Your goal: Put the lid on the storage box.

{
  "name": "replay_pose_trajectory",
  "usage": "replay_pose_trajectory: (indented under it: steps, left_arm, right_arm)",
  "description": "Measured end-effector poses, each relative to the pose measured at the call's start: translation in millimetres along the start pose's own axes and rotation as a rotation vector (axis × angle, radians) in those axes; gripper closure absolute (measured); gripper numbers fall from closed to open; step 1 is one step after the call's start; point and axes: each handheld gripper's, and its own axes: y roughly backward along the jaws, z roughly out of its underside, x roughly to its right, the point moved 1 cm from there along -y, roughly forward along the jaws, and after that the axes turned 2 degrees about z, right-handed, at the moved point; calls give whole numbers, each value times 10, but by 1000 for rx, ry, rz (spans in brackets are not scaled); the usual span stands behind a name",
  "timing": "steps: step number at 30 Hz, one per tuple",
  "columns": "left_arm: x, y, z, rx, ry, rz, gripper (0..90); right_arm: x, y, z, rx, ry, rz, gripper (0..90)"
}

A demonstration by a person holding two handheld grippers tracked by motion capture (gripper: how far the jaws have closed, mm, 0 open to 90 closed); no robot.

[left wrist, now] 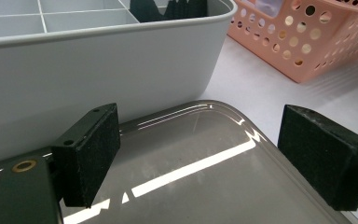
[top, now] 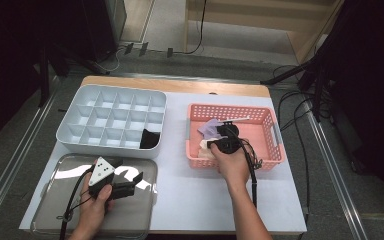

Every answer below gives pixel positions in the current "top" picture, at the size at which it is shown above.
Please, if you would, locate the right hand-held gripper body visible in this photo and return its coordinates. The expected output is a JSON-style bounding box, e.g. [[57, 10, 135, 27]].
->
[[210, 116, 251, 155]]

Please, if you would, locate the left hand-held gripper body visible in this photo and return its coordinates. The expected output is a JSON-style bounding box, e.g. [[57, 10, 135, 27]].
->
[[88, 157, 136, 201]]

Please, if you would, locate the white divided storage box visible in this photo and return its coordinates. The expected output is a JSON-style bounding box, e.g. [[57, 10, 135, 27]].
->
[[55, 84, 168, 159]]

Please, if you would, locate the cream underwear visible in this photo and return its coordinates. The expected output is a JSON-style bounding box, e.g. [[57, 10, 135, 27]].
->
[[198, 138, 221, 159]]

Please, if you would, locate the lilac underwear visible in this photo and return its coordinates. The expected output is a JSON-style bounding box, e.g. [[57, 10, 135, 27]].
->
[[197, 118, 224, 140]]

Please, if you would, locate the pink perforated plastic basket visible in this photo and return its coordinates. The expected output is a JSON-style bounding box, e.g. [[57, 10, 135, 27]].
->
[[185, 102, 287, 172]]

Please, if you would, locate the black underwear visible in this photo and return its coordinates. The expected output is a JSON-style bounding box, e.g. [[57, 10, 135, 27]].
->
[[139, 129, 162, 150]]

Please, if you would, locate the person's right hand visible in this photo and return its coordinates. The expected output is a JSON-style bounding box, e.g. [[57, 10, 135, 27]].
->
[[210, 139, 252, 188]]

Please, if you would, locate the person's left hand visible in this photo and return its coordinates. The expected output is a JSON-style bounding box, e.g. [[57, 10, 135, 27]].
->
[[79, 173, 114, 234]]

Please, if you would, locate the shiny metal tray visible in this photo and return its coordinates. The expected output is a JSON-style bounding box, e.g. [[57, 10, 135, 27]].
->
[[29, 153, 158, 239]]

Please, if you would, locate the black metal stand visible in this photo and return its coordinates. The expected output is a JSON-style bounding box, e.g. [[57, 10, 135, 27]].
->
[[259, 49, 334, 123]]

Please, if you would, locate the light wooden shelf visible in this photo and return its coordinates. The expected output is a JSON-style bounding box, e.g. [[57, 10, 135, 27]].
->
[[183, 0, 344, 64]]

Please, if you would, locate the dark cabinet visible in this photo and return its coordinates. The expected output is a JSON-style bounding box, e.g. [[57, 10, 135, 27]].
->
[[79, 0, 128, 63]]

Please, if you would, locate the dark curtain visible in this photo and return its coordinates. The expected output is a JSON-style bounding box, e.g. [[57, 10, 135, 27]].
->
[[0, 0, 81, 151], [326, 0, 384, 214]]

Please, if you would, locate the left hand-held gripper cable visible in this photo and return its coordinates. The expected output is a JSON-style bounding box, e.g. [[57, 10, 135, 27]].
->
[[58, 166, 96, 240]]

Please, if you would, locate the hand-held gripper cable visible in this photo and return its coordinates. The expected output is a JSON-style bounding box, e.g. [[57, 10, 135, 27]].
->
[[58, 166, 96, 240], [224, 124, 264, 209]]

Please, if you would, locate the right hand-held gripper cable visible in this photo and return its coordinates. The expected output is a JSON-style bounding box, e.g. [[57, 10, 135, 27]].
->
[[224, 124, 264, 209]]

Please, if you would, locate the black floor cable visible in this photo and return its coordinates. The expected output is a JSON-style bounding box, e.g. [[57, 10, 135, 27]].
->
[[276, 89, 313, 218]]

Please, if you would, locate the black hanging cable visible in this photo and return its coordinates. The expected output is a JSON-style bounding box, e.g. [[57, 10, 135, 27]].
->
[[171, 0, 208, 56]]

